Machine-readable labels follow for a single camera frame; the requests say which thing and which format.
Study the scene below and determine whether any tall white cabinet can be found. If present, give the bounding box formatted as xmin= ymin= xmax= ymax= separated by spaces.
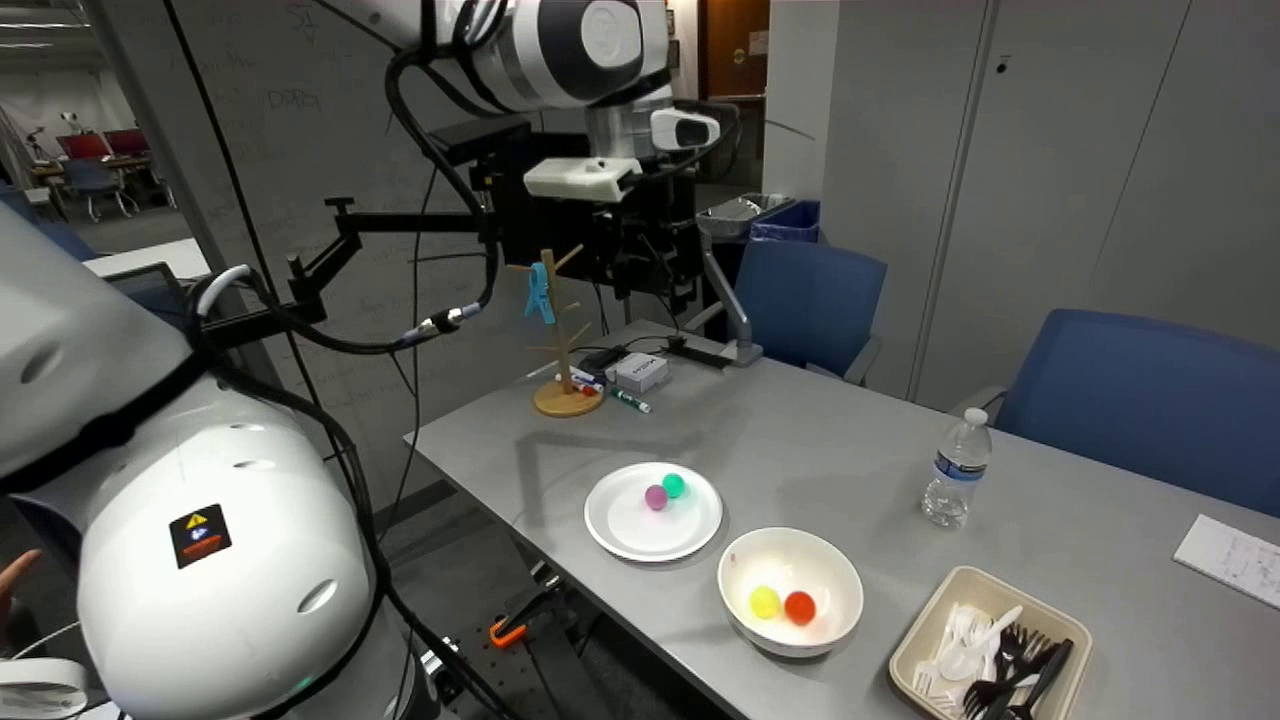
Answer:
xmin=815 ymin=0 xmax=1280 ymax=403

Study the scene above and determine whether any wooden door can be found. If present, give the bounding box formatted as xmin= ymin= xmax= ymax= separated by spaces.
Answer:
xmin=699 ymin=0 xmax=771 ymax=103

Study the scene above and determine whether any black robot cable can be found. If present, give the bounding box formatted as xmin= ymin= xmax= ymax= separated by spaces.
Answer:
xmin=297 ymin=53 xmax=508 ymax=357

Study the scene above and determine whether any orange black clamp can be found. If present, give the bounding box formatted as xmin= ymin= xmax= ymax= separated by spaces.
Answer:
xmin=481 ymin=571 xmax=565 ymax=656

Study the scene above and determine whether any white paper sheet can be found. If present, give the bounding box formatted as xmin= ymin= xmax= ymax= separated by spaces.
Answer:
xmin=1172 ymin=512 xmax=1280 ymax=616

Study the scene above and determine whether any blue chair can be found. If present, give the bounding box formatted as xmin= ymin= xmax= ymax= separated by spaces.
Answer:
xmin=731 ymin=234 xmax=890 ymax=381
xmin=990 ymin=309 xmax=1280 ymax=519

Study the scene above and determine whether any cream rectangular tray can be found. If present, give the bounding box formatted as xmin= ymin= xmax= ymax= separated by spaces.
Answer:
xmin=882 ymin=560 xmax=1097 ymax=720

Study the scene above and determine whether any white round plate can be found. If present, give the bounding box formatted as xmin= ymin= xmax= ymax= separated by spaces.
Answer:
xmin=580 ymin=458 xmax=727 ymax=567

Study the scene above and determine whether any clear water bottle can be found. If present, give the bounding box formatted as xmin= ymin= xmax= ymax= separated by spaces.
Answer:
xmin=915 ymin=403 xmax=997 ymax=534

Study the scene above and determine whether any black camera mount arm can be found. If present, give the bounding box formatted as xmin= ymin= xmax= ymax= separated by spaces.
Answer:
xmin=282 ymin=190 xmax=535 ymax=322

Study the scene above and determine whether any black plastic fork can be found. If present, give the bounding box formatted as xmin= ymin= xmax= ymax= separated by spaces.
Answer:
xmin=1005 ymin=634 xmax=1074 ymax=720
xmin=961 ymin=618 xmax=1040 ymax=720

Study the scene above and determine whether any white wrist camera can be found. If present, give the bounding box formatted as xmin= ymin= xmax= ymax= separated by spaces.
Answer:
xmin=519 ymin=153 xmax=643 ymax=207

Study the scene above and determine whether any white plastic cutlery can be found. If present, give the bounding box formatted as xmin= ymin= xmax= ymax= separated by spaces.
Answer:
xmin=915 ymin=601 xmax=1027 ymax=705

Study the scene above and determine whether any cream round bowl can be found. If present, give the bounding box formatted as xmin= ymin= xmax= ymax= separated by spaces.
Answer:
xmin=711 ymin=524 xmax=866 ymax=665

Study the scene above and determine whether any blue bin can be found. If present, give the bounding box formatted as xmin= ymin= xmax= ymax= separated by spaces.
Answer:
xmin=748 ymin=196 xmax=828 ymax=249

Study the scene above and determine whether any red chair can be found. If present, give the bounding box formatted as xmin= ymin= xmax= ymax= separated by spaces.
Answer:
xmin=52 ymin=127 xmax=144 ymax=172

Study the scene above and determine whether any wooden toy stand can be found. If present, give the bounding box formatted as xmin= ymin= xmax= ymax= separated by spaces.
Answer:
xmin=519 ymin=240 xmax=611 ymax=418

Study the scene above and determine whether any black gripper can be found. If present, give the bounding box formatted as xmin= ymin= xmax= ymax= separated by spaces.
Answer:
xmin=604 ymin=175 xmax=707 ymax=312

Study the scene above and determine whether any blue toy figure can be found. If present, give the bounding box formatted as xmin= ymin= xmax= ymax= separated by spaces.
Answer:
xmin=519 ymin=255 xmax=559 ymax=326

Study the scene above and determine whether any small grey box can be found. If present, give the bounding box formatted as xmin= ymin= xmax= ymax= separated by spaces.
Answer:
xmin=604 ymin=346 xmax=674 ymax=399

